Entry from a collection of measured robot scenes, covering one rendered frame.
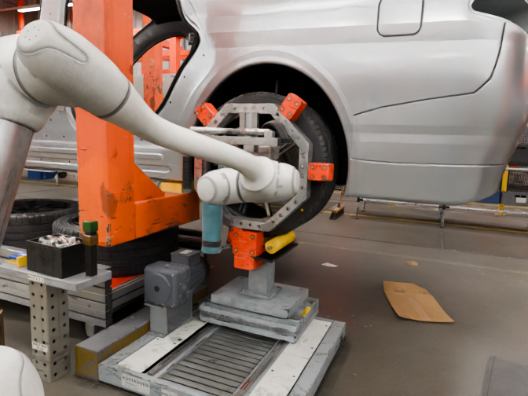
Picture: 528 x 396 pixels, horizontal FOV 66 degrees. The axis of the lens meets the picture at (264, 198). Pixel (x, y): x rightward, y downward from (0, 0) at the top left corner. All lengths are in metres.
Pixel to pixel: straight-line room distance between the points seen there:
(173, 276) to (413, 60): 1.31
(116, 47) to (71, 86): 0.98
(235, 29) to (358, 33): 0.57
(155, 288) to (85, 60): 1.23
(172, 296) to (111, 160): 0.62
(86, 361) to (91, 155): 0.82
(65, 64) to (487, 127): 1.45
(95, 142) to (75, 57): 0.97
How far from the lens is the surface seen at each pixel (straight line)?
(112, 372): 1.81
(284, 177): 1.09
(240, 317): 1.97
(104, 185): 1.73
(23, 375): 0.79
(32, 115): 0.92
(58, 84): 0.82
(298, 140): 1.68
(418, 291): 2.96
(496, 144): 1.82
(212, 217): 1.74
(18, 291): 2.40
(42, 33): 0.81
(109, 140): 1.72
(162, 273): 1.84
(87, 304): 2.06
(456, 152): 1.75
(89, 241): 1.60
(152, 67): 5.12
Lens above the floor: 0.98
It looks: 8 degrees down
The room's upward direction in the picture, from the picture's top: 2 degrees clockwise
